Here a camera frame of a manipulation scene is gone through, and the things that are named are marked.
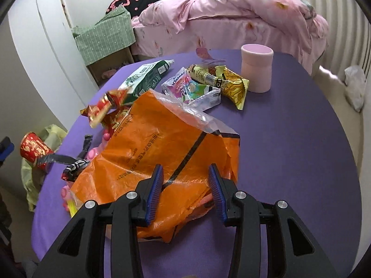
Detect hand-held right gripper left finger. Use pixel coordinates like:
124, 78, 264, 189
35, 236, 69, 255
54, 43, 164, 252
32, 164, 164, 278

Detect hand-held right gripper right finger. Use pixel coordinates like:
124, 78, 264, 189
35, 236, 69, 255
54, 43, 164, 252
208, 163, 339, 278

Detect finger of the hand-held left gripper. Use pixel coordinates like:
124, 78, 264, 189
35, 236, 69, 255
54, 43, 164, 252
0, 136, 14, 166

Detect red paper cup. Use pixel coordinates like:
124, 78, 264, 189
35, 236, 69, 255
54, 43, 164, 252
19, 132, 56, 170

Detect orange plastic bag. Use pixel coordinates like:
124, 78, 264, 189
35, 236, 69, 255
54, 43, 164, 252
70, 89, 242, 243

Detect yellow-green trash bag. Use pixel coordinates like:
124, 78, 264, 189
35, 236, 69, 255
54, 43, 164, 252
21, 123, 69, 212

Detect long black silver wrapper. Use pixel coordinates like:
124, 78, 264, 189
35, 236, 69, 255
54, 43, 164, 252
36, 152, 87, 166

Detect black wrapper white letters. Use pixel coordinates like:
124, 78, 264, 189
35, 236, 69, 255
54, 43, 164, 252
61, 158, 89, 180

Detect red gold snack wrapper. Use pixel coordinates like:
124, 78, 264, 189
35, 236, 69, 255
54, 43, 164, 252
80, 89, 130, 128

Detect yellow snack packet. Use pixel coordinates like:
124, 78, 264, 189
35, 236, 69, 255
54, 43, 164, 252
186, 64, 250, 110

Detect green white snack packet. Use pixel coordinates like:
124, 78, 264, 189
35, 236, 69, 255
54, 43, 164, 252
118, 59, 176, 105

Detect small dark wrapper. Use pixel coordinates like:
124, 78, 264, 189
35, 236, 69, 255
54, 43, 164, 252
83, 134, 93, 157

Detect red snack packet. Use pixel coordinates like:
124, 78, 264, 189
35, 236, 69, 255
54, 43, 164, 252
101, 107, 132, 135

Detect white wardrobe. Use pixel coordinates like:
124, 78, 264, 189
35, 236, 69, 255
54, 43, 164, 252
8, 0, 99, 140

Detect colourful cartoon snack packet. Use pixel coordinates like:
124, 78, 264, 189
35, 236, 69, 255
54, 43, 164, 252
161, 67, 221, 111

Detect pink cup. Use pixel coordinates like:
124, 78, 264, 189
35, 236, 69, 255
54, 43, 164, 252
241, 43, 275, 93

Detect wooden bedside shelf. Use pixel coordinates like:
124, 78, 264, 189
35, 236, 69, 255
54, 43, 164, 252
86, 46, 135, 89

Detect green checked cloth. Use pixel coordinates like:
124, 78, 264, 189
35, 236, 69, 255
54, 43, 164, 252
72, 7, 136, 65

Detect bed with pink sheet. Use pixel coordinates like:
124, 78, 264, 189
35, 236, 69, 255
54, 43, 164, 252
131, 0, 331, 76

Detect white plastic bag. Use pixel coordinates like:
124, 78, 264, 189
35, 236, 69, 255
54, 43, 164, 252
344, 65, 368, 112

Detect pink floral duvet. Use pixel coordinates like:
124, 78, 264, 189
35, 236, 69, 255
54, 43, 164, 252
138, 0, 330, 40

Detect black pink printed pillow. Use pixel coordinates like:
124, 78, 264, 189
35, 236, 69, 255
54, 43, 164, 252
106, 0, 176, 21

